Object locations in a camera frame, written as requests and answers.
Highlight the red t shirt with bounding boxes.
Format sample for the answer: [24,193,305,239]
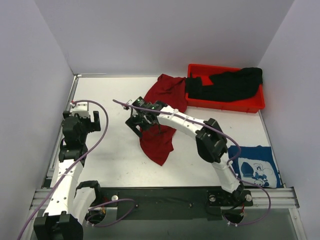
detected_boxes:
[138,73,188,166]

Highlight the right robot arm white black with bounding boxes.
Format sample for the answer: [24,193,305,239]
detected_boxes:
[123,97,253,208]

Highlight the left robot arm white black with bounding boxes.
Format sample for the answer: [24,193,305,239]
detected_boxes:
[33,110,103,240]

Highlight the black t shirt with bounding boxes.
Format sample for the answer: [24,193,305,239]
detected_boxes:
[185,67,263,103]

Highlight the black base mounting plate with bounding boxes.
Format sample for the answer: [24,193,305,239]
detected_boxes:
[92,186,253,221]

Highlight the red plastic bin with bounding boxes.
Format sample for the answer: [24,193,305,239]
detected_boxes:
[185,63,265,113]

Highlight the blue folded t shirt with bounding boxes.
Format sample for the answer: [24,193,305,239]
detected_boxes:
[232,145,283,189]

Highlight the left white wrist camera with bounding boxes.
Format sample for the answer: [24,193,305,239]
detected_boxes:
[70,102,90,119]

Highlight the aluminium frame rail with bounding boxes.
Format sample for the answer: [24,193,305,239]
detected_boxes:
[31,75,106,215]

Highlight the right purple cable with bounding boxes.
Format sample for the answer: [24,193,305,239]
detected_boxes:
[112,98,273,228]

